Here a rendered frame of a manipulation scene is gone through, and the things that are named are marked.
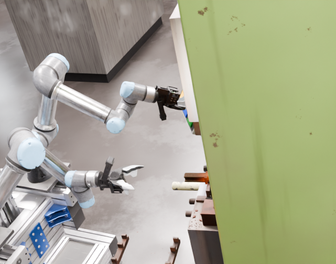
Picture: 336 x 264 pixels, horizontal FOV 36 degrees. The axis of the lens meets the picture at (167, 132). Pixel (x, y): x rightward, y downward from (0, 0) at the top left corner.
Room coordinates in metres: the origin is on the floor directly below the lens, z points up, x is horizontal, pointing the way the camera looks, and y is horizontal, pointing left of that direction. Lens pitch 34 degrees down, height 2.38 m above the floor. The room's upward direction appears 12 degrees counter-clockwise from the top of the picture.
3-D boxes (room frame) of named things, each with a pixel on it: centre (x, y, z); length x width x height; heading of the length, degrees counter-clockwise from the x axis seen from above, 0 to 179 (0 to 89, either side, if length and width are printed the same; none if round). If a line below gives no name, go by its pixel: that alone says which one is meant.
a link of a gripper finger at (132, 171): (1.86, 0.19, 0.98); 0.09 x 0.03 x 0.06; 105
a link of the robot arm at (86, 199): (1.91, 0.45, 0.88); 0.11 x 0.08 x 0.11; 25
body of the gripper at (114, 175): (1.84, 0.29, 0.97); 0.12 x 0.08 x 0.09; 69
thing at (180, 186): (2.06, -0.17, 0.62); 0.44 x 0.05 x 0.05; 69
